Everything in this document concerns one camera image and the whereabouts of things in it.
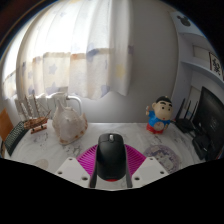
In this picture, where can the round purple printed mouse pad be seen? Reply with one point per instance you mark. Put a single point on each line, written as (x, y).
(165, 156)

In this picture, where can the black computer mouse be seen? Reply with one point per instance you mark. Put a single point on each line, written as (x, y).
(111, 156)

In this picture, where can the black router with antennas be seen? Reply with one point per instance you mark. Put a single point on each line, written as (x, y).
(185, 125)

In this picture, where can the white star-print curtain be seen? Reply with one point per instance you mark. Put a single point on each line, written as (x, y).
(73, 46)

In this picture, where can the small black box device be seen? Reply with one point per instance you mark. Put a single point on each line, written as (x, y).
(201, 145)

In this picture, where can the large white conch shell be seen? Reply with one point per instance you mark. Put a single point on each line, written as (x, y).
(68, 125)

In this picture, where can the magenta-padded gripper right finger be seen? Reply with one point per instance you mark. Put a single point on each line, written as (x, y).
(140, 165)

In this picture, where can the wooden model sailing ship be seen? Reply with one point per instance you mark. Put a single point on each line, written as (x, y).
(36, 123)

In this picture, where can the black monitor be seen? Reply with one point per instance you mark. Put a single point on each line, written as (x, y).
(211, 116)

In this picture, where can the white radiator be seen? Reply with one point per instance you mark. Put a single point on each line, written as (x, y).
(50, 101)

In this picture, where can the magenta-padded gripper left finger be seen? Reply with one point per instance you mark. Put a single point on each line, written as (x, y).
(85, 163)

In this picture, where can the cartoon boy figurine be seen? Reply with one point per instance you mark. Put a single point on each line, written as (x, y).
(161, 115)

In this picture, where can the white wall shelf unit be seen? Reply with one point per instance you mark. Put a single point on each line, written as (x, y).
(200, 50)

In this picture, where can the white printed tablecloth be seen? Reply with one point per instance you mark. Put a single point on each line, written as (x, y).
(136, 138)

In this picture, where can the wooden chair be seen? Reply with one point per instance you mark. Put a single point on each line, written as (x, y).
(5, 125)

